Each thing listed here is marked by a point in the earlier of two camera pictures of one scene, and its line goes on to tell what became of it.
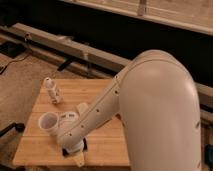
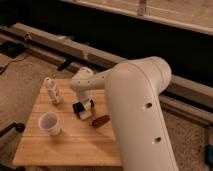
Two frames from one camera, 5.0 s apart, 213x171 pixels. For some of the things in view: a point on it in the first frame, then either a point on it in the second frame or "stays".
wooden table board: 36,146 stays
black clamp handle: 20,127 stays
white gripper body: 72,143 -> 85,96
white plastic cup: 48,122 stays
